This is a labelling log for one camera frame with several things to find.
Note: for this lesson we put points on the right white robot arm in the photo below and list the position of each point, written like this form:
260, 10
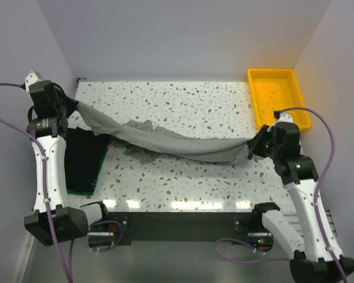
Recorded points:
314, 254

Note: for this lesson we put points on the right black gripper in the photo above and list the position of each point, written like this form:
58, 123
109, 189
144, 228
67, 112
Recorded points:
253, 144

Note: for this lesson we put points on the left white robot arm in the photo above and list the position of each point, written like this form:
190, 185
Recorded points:
53, 220

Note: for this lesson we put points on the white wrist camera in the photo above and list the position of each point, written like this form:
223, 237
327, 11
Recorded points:
32, 78
282, 116

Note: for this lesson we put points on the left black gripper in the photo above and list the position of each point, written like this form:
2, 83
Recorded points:
72, 105

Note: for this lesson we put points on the yellow plastic bin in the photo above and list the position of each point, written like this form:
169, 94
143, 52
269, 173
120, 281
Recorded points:
271, 90

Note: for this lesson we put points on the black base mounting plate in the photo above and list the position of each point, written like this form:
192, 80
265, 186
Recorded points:
180, 227

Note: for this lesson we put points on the grey t shirt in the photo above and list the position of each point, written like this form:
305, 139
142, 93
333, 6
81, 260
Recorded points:
145, 141

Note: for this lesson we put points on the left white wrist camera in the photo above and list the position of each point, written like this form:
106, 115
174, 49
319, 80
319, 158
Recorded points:
32, 78

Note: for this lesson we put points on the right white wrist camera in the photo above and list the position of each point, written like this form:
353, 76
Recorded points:
282, 116

